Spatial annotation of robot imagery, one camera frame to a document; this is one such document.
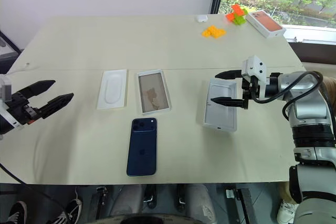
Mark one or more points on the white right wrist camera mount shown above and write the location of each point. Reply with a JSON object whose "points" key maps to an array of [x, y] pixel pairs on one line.
{"points": [[253, 68]]}

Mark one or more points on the white earbuds case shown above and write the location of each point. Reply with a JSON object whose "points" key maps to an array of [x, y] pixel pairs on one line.
{"points": [[201, 18]]}

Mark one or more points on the grey rounded leg shell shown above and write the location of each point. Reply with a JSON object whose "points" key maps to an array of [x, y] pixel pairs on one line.
{"points": [[128, 200], [198, 201]]}

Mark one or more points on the black sneaker with white laces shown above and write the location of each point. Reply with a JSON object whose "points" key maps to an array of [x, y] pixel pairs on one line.
{"points": [[69, 212]]}

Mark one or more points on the yellow toy brick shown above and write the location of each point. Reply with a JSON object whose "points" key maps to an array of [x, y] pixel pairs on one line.
{"points": [[214, 32]]}

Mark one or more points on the white moulded insert tray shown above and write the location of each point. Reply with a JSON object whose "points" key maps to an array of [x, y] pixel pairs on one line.
{"points": [[112, 90]]}

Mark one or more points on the green toy brick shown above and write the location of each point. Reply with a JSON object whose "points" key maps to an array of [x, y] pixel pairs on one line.
{"points": [[240, 20]]}

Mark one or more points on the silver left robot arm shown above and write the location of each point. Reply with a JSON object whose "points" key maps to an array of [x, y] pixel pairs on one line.
{"points": [[4, 127]]}

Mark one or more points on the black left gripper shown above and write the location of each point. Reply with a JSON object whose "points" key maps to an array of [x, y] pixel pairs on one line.
{"points": [[23, 110]]}

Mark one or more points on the white phone box lid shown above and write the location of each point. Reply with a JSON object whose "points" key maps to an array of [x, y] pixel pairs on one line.
{"points": [[220, 119]]}

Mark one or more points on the black sneaker with white sole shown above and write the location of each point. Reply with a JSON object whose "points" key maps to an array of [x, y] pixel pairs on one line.
{"points": [[17, 212]]}

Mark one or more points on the white window sill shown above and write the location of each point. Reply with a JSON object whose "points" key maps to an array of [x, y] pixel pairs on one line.
{"points": [[309, 33]]}

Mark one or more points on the white phone box base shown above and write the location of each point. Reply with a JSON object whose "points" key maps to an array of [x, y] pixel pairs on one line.
{"points": [[153, 93]]}

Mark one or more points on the white box with orange phone print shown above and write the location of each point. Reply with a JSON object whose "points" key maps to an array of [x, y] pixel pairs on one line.
{"points": [[265, 23]]}

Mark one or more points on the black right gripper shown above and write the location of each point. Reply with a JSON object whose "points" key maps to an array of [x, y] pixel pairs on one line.
{"points": [[250, 89]]}

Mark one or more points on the dark blue smartphone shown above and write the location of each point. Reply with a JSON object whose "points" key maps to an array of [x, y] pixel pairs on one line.
{"points": [[141, 150]]}

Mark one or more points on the black metal stand frame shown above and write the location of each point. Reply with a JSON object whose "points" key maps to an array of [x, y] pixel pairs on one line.
{"points": [[245, 205]]}

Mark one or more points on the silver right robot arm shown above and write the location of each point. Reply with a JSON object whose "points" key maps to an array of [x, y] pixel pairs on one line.
{"points": [[307, 108]]}

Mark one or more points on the black upright bracket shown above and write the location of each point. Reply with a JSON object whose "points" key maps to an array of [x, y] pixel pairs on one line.
{"points": [[149, 196], [181, 197], [99, 201]]}

